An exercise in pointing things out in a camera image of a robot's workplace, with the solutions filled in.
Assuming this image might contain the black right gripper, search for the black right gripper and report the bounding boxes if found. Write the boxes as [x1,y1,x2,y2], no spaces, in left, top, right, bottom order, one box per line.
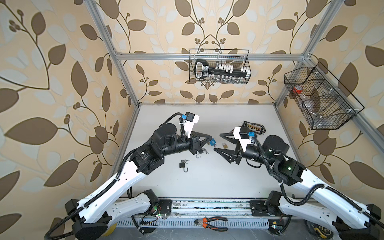
[215,131,274,168]

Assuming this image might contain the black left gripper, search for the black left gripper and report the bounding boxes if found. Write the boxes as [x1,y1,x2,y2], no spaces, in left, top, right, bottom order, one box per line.
[158,129,212,158]

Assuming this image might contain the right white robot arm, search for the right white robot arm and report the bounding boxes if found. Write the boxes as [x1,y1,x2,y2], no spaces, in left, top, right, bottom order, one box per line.
[215,127,384,240]

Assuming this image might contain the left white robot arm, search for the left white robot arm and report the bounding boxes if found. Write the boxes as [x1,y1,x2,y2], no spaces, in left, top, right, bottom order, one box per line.
[44,112,212,240]

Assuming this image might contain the black padlock open shackle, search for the black padlock open shackle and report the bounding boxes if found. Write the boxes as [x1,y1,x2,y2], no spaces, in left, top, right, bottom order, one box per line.
[179,162,189,173]

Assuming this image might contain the black parallel charging board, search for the black parallel charging board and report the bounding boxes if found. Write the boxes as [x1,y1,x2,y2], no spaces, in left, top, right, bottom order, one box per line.
[242,121,266,135]

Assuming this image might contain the orange black pliers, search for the orange black pliers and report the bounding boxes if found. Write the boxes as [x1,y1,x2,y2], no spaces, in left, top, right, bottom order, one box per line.
[193,216,229,232]

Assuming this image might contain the yellow black tape measure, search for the yellow black tape measure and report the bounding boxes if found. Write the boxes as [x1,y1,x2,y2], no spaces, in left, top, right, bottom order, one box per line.
[313,226,334,240]

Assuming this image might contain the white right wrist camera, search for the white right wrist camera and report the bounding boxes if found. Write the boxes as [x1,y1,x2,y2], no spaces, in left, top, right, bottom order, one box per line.
[233,127,255,152]

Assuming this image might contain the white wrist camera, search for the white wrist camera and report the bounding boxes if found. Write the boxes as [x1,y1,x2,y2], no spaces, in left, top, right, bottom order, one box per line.
[181,112,200,139]
[233,127,255,152]

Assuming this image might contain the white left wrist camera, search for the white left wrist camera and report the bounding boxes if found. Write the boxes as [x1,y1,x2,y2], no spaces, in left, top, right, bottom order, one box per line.
[181,112,200,139]

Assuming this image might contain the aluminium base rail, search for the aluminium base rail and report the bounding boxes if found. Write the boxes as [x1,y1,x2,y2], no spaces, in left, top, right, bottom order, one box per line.
[135,198,282,221]

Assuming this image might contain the black socket holder rail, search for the black socket holder rail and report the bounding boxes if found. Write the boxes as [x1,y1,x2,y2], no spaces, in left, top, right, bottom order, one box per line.
[193,60,251,81]

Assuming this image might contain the back wire basket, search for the back wire basket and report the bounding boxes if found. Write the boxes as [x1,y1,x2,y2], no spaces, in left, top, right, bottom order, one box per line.
[189,48,252,85]

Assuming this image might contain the side wire basket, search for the side wire basket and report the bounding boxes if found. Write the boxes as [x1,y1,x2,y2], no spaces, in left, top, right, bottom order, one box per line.
[284,62,365,130]

